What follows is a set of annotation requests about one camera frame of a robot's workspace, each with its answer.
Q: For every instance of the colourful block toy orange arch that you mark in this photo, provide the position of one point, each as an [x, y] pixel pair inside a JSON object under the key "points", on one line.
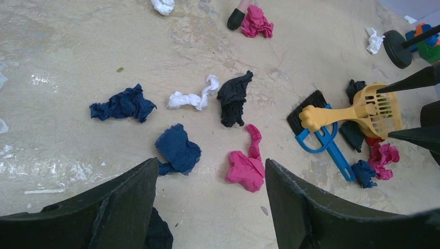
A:
{"points": [[427, 49]]}

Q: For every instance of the flat black paper sheet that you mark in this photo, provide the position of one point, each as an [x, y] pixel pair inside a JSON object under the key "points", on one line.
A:
{"points": [[353, 135]]}

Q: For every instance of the pink paper scrap right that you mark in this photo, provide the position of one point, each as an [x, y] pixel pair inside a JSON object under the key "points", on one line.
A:
{"points": [[380, 157]]}

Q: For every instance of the black microphone stand gold head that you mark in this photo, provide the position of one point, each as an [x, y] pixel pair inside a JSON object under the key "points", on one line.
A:
{"points": [[397, 46]]}

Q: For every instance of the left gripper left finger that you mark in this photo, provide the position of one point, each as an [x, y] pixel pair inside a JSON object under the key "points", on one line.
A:
{"points": [[114, 214]]}

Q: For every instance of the red paper scrap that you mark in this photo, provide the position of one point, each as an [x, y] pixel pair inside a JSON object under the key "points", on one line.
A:
{"points": [[371, 141]]}

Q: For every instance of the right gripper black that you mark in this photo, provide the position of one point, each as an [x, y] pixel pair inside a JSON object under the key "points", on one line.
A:
{"points": [[426, 136]]}

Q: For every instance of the dark blue paper scrap near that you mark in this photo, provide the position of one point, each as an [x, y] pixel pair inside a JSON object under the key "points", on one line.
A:
{"points": [[158, 234]]}

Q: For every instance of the pink tripod stand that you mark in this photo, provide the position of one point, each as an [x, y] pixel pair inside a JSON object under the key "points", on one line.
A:
{"points": [[237, 16]]}

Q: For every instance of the blue paper scrap under gripper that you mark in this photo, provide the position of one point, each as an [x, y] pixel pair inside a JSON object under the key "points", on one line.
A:
{"points": [[181, 154]]}

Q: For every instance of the white paper scrap far left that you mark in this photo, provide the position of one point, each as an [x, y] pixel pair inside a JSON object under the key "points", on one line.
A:
{"points": [[163, 7]]}

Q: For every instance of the blue hand brush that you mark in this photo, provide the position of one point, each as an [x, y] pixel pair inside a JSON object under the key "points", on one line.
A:
{"points": [[326, 139]]}

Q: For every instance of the white twisted paper scrap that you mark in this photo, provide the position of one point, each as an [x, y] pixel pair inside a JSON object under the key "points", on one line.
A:
{"points": [[178, 99]]}

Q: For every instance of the yellow slotted scoop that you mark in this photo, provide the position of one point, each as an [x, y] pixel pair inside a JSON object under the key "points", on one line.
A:
{"points": [[377, 114]]}

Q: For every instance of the black paper scrap centre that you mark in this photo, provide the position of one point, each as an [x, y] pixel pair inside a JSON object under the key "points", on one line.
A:
{"points": [[232, 96]]}

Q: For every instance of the blue paper scrap middle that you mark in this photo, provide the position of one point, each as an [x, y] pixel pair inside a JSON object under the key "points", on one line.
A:
{"points": [[129, 103]]}

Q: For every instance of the black crumpled paper scrap right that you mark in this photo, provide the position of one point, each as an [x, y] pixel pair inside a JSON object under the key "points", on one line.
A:
{"points": [[353, 88]]}

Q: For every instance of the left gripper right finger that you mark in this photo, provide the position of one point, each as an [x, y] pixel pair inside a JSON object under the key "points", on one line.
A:
{"points": [[306, 216]]}

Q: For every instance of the white paper scrap far right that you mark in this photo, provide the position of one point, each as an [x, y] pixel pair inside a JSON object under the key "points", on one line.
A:
{"points": [[374, 41]]}

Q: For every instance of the small blue paper scrap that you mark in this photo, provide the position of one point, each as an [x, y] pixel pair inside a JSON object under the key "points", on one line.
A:
{"points": [[364, 173]]}

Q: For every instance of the pink paper scrap by tripod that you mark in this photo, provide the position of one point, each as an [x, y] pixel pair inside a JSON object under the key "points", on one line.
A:
{"points": [[256, 23]]}

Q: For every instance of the pink paper scrap centre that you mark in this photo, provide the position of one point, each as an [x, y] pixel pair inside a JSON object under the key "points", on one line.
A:
{"points": [[248, 171]]}

